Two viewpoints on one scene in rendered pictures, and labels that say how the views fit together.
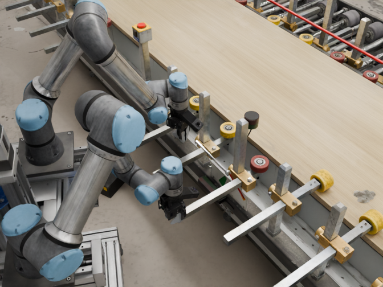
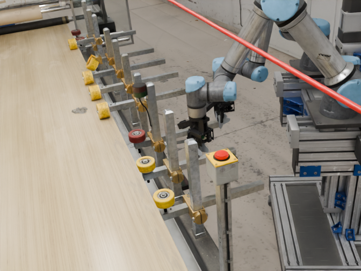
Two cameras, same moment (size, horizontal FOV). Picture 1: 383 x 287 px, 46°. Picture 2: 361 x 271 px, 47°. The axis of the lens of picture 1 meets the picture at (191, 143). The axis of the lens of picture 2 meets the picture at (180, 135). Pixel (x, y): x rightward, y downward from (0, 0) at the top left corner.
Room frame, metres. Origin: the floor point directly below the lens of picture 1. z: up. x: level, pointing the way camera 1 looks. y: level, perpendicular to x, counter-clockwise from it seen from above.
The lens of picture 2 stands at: (2.91, 0.42, 1.87)
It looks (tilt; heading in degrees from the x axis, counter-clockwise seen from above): 30 degrees down; 197
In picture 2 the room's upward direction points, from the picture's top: 6 degrees counter-clockwise
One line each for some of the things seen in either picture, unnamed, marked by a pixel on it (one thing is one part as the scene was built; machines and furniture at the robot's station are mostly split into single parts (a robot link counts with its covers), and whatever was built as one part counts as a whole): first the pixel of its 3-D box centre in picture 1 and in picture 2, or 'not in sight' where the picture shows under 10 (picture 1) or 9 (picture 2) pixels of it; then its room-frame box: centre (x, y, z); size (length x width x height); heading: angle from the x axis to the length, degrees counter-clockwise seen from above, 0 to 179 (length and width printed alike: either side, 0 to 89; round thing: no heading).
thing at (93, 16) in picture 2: not in sight; (99, 45); (0.09, -1.05, 0.90); 0.03 x 0.03 x 0.48; 34
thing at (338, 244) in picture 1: (333, 243); (128, 85); (0.89, -0.50, 0.95); 0.13 x 0.06 x 0.05; 34
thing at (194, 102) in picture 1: (197, 108); (165, 206); (1.77, -0.03, 0.85); 0.08 x 0.08 x 0.11
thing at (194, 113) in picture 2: (179, 102); (197, 109); (1.49, 0.05, 1.12); 0.08 x 0.08 x 0.05
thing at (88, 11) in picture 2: not in sight; (94, 38); (-0.12, -1.19, 0.89); 0.03 x 0.03 x 0.48; 34
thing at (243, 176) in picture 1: (241, 176); (155, 141); (1.31, -0.22, 0.85); 0.13 x 0.06 x 0.05; 34
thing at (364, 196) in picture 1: (365, 195); (79, 108); (1.14, -0.69, 0.91); 0.09 x 0.07 x 0.02; 94
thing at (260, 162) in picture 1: (259, 169); (138, 142); (1.34, -0.29, 0.85); 0.08 x 0.08 x 0.11
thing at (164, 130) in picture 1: (164, 130); (213, 200); (1.66, 0.13, 0.81); 0.43 x 0.03 x 0.04; 124
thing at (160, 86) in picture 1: (154, 92); (222, 90); (1.46, 0.15, 1.20); 0.11 x 0.11 x 0.08; 7
